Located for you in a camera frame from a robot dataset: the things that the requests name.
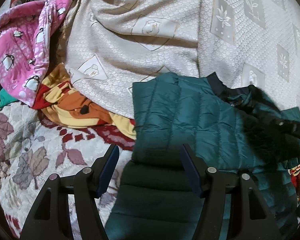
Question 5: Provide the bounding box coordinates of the orange yellow red garment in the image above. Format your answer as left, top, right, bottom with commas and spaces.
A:
32, 63, 136, 140

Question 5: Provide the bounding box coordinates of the pink penguin print cloth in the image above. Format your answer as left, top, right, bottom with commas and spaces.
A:
0, 0, 73, 107

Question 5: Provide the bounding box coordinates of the dark green puffer jacket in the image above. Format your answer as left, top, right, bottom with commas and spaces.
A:
105, 73, 300, 239

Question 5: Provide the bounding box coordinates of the floral leaf bedspread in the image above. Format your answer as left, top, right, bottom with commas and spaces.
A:
0, 102, 135, 238

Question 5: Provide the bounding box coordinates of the beige patterned quilt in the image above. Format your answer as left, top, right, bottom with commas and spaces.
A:
63, 0, 300, 118

